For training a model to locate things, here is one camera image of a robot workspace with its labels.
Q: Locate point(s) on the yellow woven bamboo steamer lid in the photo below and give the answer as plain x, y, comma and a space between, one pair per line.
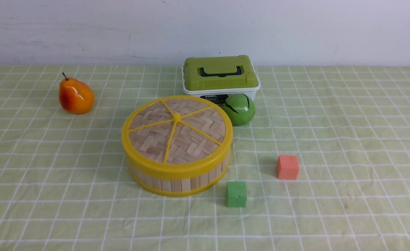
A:
177, 137

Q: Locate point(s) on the bamboo steamer basket base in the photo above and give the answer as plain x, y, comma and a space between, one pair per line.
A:
180, 187

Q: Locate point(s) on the green toy ball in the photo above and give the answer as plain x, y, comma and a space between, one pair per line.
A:
240, 108

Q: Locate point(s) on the green lidded white storage box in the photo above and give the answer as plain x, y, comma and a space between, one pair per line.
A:
216, 78

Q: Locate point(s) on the green foam cube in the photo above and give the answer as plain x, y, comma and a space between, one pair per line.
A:
236, 194

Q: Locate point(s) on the orange foam cube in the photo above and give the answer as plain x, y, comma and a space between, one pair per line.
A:
287, 167

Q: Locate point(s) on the orange red toy pear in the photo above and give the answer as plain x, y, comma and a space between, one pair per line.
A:
75, 96

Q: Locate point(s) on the green checkered tablecloth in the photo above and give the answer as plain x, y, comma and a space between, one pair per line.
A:
64, 185

